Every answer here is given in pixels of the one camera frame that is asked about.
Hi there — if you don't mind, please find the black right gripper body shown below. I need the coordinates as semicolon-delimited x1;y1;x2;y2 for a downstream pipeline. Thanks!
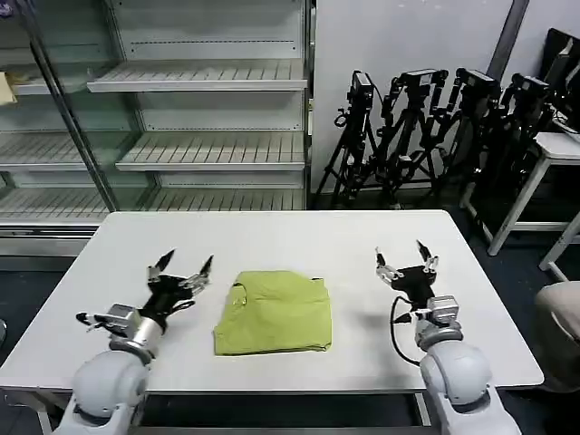
390;266;439;304

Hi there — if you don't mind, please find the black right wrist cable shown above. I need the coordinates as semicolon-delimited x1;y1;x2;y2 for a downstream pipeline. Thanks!
390;295;423;366

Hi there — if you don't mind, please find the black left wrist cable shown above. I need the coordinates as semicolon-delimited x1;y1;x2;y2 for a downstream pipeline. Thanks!
163;296;197;319

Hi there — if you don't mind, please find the empty grey metal shelf unit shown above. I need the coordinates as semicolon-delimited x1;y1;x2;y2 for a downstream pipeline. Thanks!
85;0;314;214

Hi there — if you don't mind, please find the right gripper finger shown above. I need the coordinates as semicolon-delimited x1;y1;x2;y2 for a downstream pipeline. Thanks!
415;239;440;276
373;246;405;285

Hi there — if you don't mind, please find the white side table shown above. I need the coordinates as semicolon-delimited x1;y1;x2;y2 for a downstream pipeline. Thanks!
460;130;580;256

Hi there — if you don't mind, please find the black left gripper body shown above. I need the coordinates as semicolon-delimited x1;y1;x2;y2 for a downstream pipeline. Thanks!
139;273;200;319

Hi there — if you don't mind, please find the green shirt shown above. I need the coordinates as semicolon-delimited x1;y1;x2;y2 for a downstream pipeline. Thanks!
212;269;334;358

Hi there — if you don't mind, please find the person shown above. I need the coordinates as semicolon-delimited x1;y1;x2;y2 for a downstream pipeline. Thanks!
534;280;580;342

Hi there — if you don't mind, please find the tan cardboard box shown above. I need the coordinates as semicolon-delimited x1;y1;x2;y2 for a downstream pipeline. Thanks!
0;71;19;106

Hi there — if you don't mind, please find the glass-sided grey shelf rack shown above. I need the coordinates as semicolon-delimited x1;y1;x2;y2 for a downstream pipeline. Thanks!
0;0;160;273

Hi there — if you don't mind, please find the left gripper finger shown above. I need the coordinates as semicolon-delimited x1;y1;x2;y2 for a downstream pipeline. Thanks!
145;247;178;283
178;254;215;292

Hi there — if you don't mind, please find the black monitor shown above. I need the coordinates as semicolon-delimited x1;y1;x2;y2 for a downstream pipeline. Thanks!
542;27;580;132

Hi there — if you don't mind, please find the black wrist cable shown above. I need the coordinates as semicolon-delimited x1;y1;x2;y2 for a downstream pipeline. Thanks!
390;295;423;366
163;296;197;319

